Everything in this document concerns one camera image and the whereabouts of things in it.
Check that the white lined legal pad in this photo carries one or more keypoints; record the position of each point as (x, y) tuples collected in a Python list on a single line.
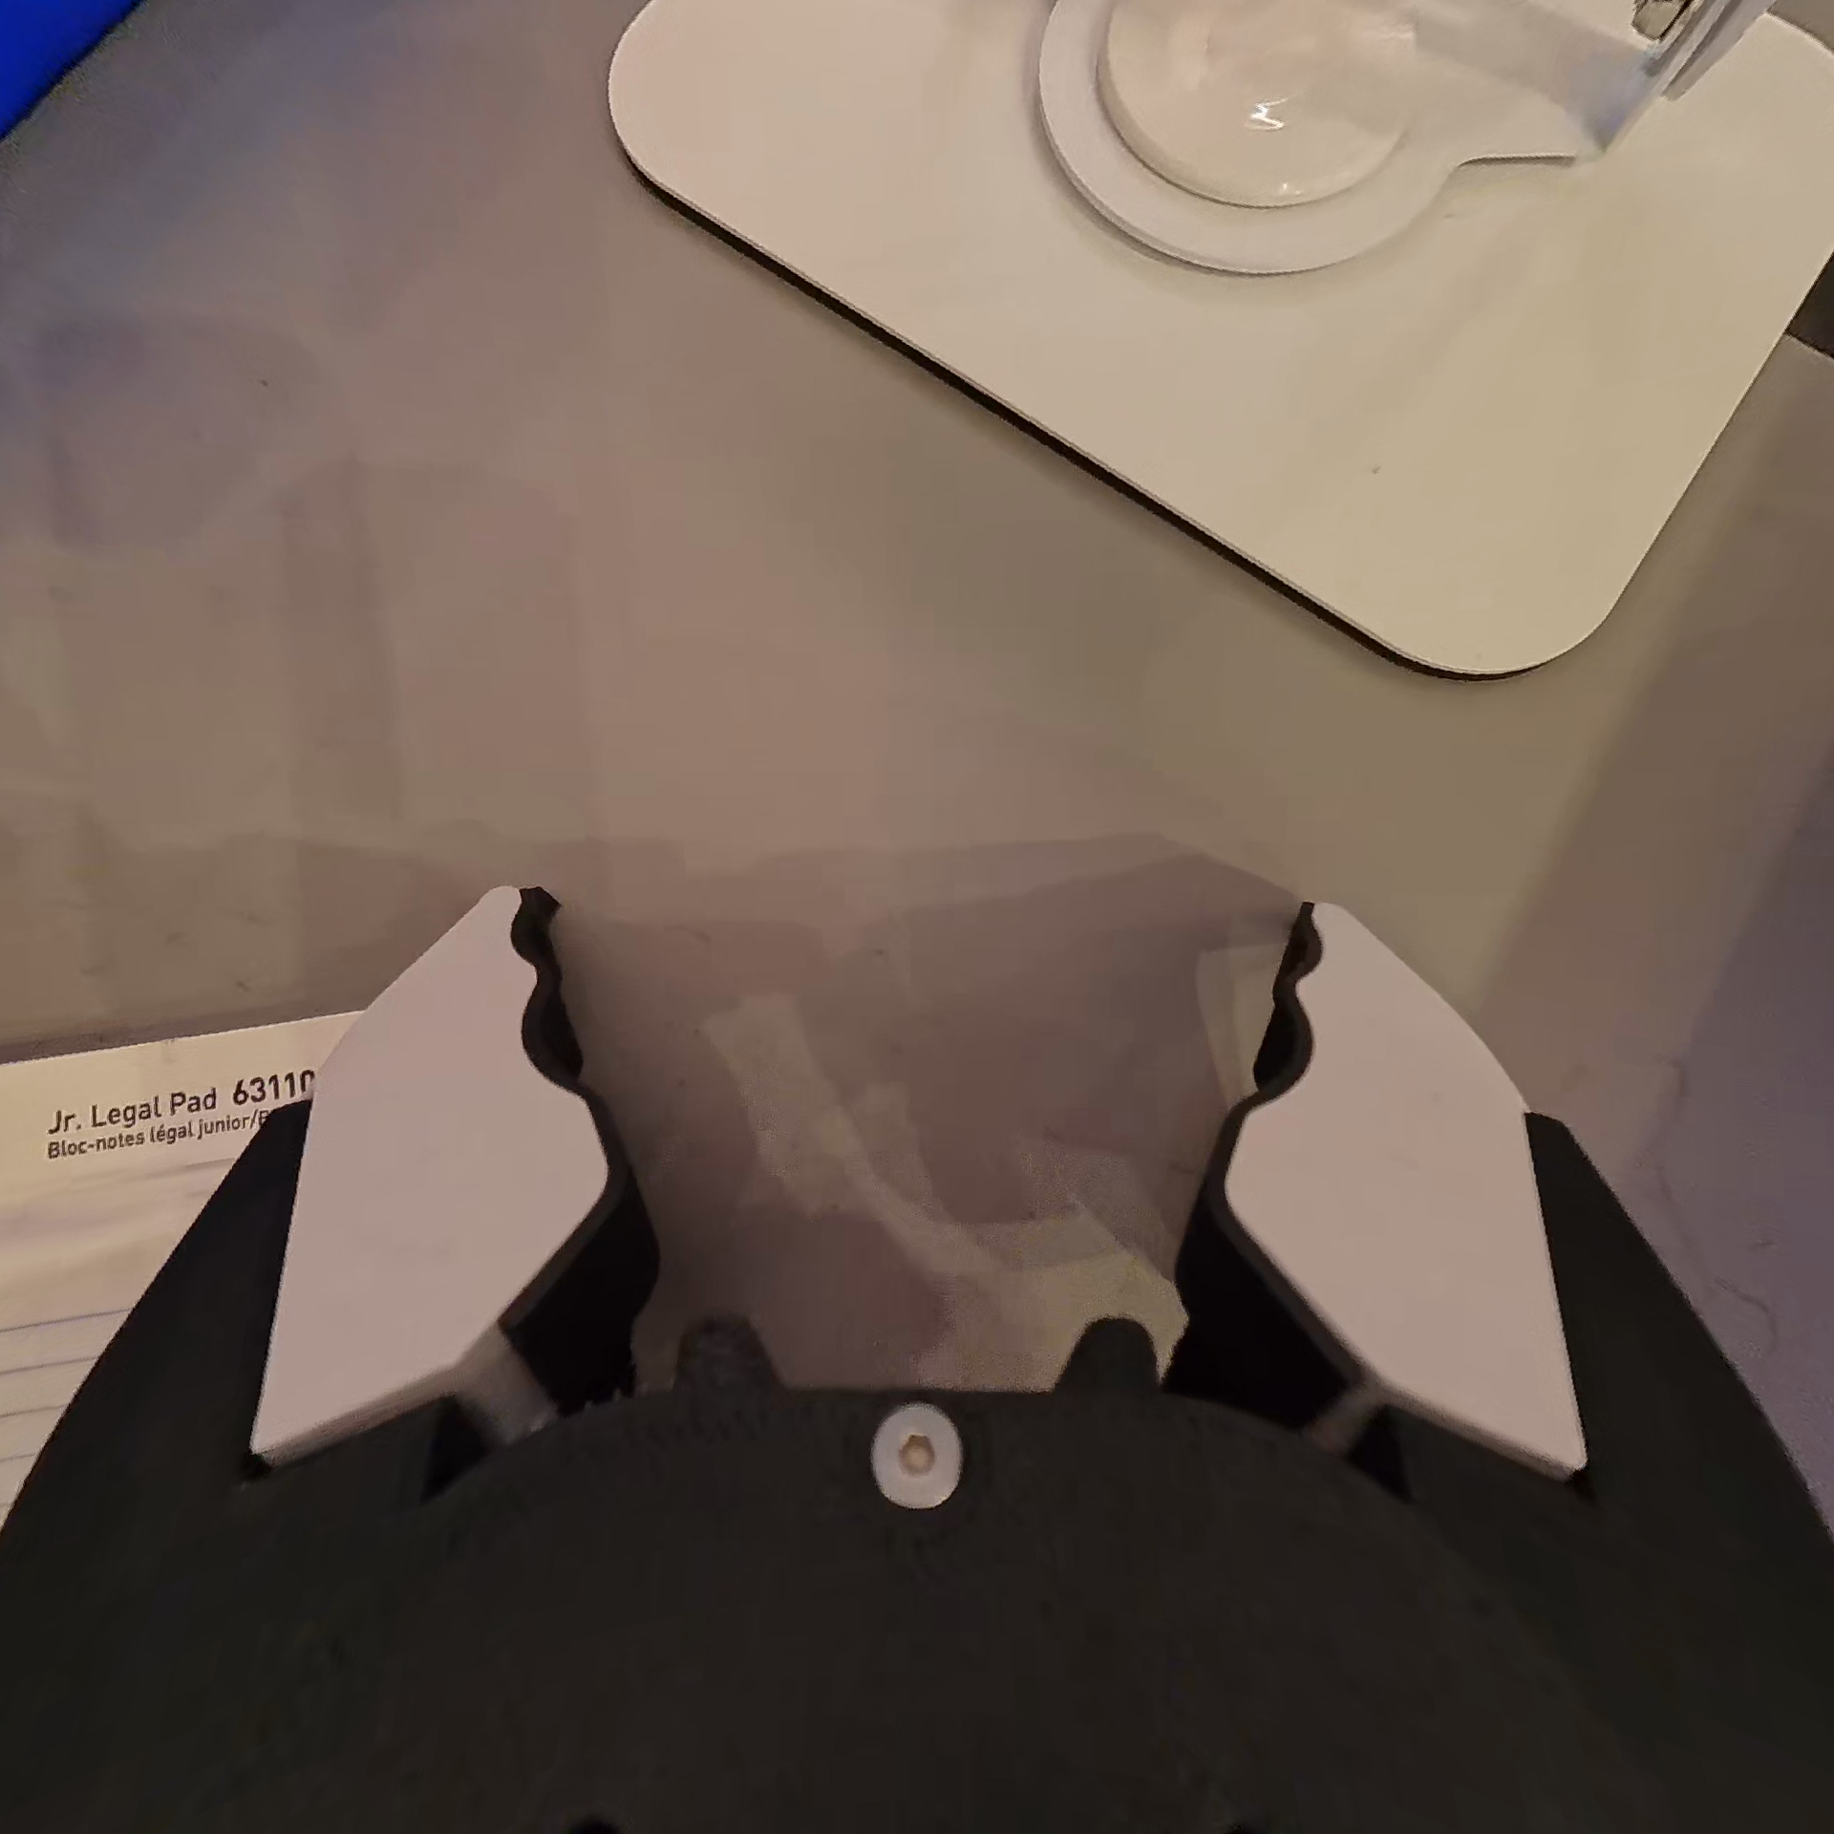
[(129, 1219)]

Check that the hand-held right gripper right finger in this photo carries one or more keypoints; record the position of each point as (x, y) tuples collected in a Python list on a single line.
[(1404, 1219)]

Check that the blue plastic bin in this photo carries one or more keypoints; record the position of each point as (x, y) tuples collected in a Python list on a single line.
[(51, 41)]

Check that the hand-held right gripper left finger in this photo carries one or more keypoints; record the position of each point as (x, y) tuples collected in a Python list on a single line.
[(430, 1188)]

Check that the grey desk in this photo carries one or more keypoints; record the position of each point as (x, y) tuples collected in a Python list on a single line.
[(430, 500)]

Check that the white monitor stand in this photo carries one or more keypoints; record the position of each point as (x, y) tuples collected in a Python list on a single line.
[(1361, 430)]

